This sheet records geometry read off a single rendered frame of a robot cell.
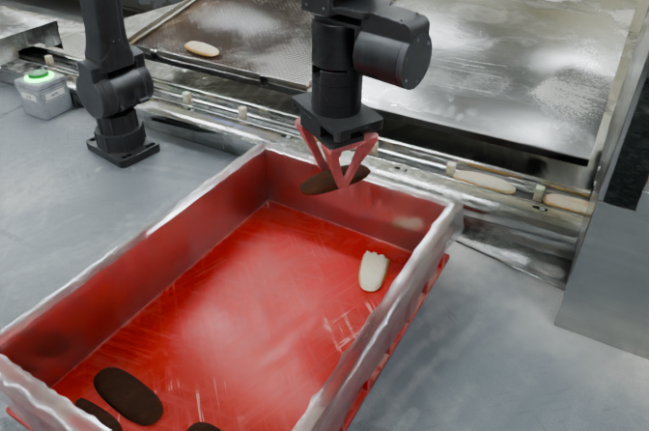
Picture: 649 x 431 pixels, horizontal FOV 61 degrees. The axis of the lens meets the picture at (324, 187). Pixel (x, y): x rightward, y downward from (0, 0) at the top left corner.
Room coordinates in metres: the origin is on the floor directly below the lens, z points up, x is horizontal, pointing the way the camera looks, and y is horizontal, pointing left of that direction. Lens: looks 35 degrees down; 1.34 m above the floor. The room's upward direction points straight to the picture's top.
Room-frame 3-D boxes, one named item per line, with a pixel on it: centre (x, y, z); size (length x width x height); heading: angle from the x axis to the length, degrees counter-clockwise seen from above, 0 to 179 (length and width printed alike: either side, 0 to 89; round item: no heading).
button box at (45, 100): (1.05, 0.58, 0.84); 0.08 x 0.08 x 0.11; 61
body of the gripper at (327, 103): (0.57, -0.01, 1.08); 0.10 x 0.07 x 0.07; 31
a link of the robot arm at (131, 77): (0.88, 0.36, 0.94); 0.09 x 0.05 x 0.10; 51
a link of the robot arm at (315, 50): (0.56, -0.02, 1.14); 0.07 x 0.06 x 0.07; 51
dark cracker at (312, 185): (0.57, -0.01, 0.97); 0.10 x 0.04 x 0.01; 121
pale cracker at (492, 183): (0.73, -0.26, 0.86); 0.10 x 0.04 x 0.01; 61
